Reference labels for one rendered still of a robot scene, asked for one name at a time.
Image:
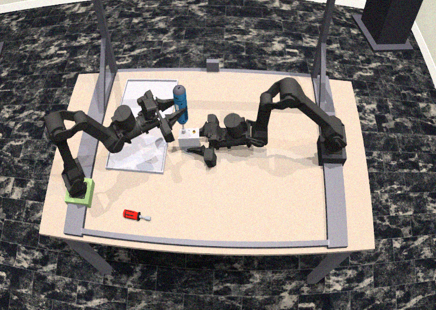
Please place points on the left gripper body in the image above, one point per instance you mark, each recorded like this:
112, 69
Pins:
210, 157

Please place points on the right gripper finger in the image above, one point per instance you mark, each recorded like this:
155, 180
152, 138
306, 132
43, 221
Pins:
165, 104
172, 118

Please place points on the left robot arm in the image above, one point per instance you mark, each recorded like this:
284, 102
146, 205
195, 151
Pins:
292, 96

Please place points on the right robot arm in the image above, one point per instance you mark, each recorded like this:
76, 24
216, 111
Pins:
112, 137

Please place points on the grey metal l-shaped bracket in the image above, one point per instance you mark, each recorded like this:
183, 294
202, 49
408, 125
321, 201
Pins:
189, 139

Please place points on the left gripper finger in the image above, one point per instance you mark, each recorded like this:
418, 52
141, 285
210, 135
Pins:
197, 150
201, 130

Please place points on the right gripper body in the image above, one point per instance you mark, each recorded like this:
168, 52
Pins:
162, 123

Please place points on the blue cylindrical tool barrel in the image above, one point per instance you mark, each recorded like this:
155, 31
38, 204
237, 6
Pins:
180, 101

